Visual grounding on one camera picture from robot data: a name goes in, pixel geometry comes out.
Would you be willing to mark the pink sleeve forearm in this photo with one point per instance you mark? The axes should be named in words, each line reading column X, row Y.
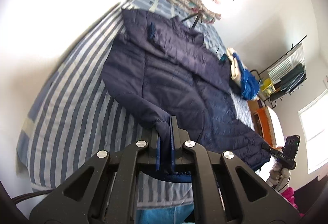
column 288, row 194

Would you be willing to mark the black tripod light stand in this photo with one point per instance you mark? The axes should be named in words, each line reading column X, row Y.
column 212, row 6

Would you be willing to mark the blue and white fleece garment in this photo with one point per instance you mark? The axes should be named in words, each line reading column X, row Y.
column 240, row 75

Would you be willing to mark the blue striped bed cover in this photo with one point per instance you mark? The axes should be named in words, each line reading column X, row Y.
column 74, row 117

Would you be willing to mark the dark clothes hanging on rack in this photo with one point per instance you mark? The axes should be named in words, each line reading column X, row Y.
column 289, row 82

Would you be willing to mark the navy puffer jacket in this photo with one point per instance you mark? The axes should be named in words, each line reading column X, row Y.
column 158, row 68

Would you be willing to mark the striped towel on rack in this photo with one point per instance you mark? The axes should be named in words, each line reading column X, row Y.
column 286, row 63

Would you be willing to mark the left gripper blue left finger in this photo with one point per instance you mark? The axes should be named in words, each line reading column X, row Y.
column 155, row 143

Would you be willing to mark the metal clothes drying rack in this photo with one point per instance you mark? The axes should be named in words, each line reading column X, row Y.
column 284, row 74

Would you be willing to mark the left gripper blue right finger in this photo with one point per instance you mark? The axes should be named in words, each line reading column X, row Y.
column 179, row 138

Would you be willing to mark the yellow box on shelf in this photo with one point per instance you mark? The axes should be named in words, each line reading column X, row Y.
column 267, row 87

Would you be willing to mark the window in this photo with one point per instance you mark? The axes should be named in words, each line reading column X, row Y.
column 313, row 120

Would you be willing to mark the black metal shelf rack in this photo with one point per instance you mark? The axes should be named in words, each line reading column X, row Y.
column 265, row 101

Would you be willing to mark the right hand in knitted glove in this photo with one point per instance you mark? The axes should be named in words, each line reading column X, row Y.
column 279, row 177

